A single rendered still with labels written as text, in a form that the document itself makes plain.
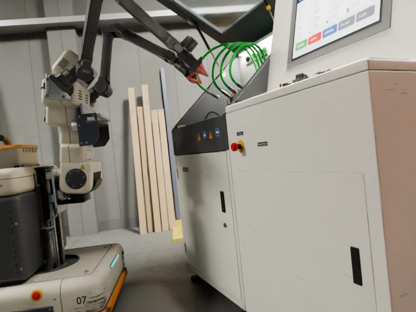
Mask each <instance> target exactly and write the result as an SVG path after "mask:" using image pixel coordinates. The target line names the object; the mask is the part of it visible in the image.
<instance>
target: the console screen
mask: <svg viewBox="0 0 416 312"><path fill-rule="evenodd" d="M391 14H392V0H293V4H292V17H291V24H290V37H289V44H288V58H287V70H289V69H292V68H294V67H297V66H299V65H301V64H304V63H307V62H308V61H311V60H314V59H316V58H318V57H321V56H324V55H325V54H328V53H331V52H333V51H335V50H338V49H340V48H343V47H345V46H347V45H350V44H352V43H355V42H357V41H360V40H362V39H364V38H367V37H370V36H372V35H374V34H377V33H379V32H382V31H384V30H387V29H389V28H391Z"/></svg>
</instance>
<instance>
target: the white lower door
mask: <svg viewBox="0 0 416 312"><path fill-rule="evenodd" d="M176 164H177V169H176V172H177V178H178V182H179V188H180V199H181V211H182V217H183V228H184V239H185V243H184V247H185V253H186V257H187V263H188V264H190V265H191V266H193V267H194V268H195V269H197V270H198V271H199V272H201V273H203V274H204V275H205V276H207V277H208V278H210V279H211V280H212V281H214V282H215V283H217V284H218V285H219V286H221V287H222V288H224V289H225V290H226V291H228V292H229V293H231V294H232V295H233V296H235V297H236V298H237V299H239V300H240V301H242V297H241V285H240V274H239V268H238V256H237V250H236V238H235V227H234V220H233V209H232V197H231V191H230V179H229V173H228V162H227V151H223V152H210V153H203V154H189V155H177V156H176Z"/></svg>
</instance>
